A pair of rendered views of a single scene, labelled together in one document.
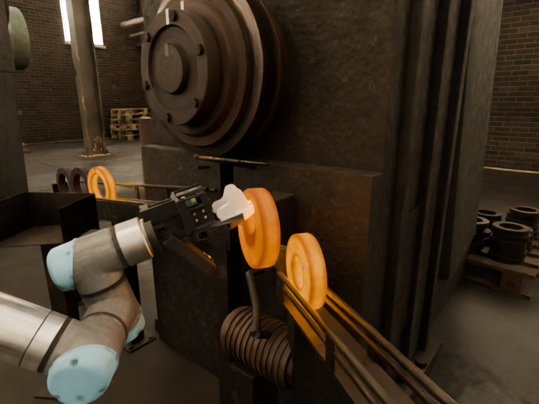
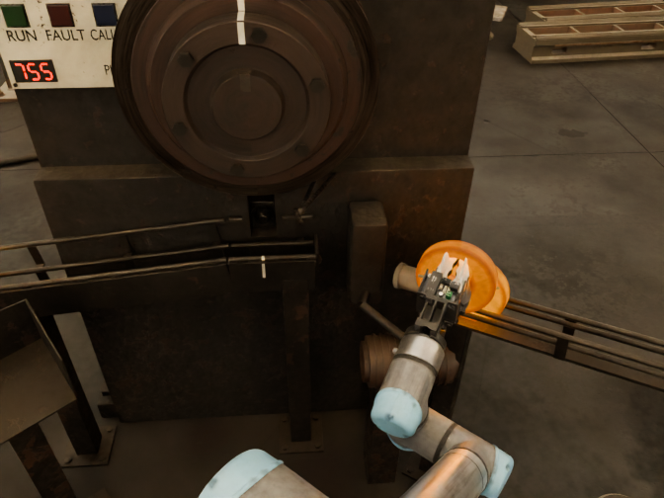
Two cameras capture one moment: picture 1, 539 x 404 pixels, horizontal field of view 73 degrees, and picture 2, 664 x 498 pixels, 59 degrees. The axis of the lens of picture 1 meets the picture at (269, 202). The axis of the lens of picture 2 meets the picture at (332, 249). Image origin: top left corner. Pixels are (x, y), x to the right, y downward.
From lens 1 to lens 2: 0.96 m
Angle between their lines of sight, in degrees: 46
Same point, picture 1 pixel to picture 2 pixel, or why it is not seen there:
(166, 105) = (226, 151)
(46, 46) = not seen: outside the picture
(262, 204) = (485, 262)
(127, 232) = (434, 354)
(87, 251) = (423, 391)
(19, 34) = not seen: outside the picture
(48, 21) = not seen: outside the picture
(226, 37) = (337, 55)
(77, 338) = (486, 455)
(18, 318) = (471, 473)
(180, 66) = (278, 107)
